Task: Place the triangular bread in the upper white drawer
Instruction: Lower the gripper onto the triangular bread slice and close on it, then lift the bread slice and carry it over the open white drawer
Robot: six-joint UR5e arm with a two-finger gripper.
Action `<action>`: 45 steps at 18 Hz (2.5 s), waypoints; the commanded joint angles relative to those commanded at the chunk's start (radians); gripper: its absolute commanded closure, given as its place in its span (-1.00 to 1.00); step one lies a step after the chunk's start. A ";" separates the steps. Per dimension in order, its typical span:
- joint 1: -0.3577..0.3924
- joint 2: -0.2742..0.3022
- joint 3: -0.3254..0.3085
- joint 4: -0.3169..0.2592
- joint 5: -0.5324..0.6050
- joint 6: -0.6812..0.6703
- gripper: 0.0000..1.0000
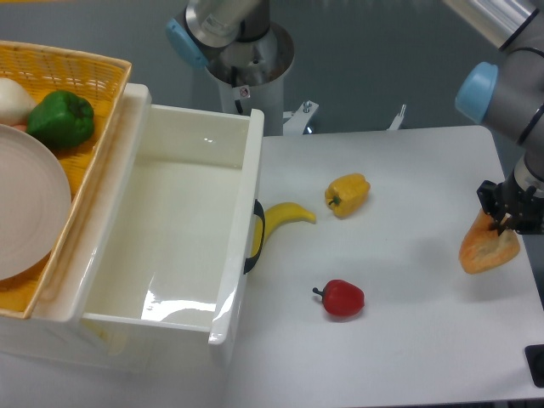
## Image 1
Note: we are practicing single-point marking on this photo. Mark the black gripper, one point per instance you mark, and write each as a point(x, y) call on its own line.
point(511, 207)

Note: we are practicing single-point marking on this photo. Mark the orange triangle bread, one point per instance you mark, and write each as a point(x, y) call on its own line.
point(482, 249)

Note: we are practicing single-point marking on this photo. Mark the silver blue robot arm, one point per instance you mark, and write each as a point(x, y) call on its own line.
point(507, 98)

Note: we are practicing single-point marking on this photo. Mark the open white drawer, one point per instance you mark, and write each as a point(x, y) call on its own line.
point(181, 240)

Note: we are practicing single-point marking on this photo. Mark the white drawer cabinet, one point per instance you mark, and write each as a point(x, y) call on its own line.
point(58, 328)

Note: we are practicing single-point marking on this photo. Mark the black device at edge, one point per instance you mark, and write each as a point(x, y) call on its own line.
point(535, 359)

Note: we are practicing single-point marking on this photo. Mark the yellow bell pepper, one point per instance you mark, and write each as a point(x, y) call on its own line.
point(345, 195)

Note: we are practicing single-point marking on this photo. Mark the red bell pepper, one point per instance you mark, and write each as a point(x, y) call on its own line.
point(341, 298)

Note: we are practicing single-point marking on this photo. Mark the yellow banana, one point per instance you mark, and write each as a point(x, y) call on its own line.
point(283, 213)

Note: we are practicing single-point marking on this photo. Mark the yellow woven basket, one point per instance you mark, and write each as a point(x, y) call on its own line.
point(101, 81)

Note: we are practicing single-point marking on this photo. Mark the green bell pepper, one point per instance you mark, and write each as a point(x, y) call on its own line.
point(62, 120)

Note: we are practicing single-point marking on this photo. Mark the pink ribbed plate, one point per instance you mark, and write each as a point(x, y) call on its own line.
point(35, 201)

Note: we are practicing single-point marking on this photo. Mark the white onion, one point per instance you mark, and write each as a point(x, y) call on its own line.
point(16, 103)

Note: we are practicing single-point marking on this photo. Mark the white metal bracket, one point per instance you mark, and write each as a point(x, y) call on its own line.
point(299, 122)

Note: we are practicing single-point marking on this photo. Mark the black drawer handle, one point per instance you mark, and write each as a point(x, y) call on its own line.
point(257, 247)

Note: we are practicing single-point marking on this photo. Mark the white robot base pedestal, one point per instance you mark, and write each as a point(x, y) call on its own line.
point(250, 76)

